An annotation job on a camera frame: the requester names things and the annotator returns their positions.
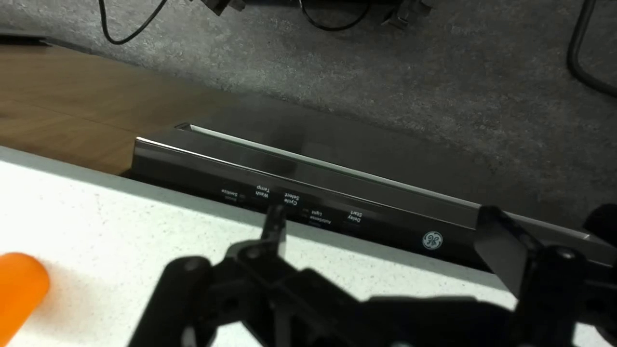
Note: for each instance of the orange plastic cup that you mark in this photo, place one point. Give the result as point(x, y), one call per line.
point(20, 291)

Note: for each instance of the wooden cabinet drawer front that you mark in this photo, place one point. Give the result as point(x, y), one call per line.
point(89, 109)

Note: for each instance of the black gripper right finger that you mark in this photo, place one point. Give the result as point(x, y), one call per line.
point(552, 291)

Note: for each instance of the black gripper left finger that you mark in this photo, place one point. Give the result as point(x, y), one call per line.
point(185, 291)

